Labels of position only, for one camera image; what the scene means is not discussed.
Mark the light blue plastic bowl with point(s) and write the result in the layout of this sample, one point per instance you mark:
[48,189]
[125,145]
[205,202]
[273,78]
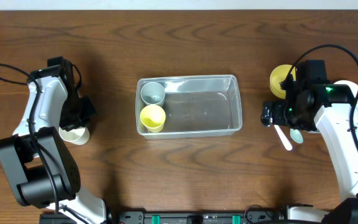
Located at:
[312,131]

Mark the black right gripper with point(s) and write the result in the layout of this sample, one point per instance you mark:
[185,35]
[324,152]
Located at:
[278,113]

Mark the grey plastic cup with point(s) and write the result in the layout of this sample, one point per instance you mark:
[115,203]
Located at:
[153,93]

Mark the clear plastic container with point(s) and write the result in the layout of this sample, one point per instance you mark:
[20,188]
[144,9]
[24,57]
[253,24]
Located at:
[196,106]

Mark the mint green plastic spoon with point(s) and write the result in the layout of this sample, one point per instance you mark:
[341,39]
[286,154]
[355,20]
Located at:
[296,136]

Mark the white plastic cup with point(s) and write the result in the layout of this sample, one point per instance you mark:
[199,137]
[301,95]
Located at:
[78,136]

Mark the yellow plastic cup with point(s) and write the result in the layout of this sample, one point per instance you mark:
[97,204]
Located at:
[153,118]

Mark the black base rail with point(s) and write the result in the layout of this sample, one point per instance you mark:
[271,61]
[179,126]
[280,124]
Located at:
[252,216]

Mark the white plastic fork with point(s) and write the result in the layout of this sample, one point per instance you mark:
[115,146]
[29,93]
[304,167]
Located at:
[286,143]

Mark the yellow plastic bowl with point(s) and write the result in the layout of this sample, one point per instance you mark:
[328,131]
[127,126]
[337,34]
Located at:
[277,76]

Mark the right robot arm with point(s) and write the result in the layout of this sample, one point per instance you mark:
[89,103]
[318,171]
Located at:
[308,101]

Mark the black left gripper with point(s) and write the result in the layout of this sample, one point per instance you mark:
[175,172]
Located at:
[78,115]

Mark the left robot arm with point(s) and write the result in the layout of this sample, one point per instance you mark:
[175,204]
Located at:
[37,164]

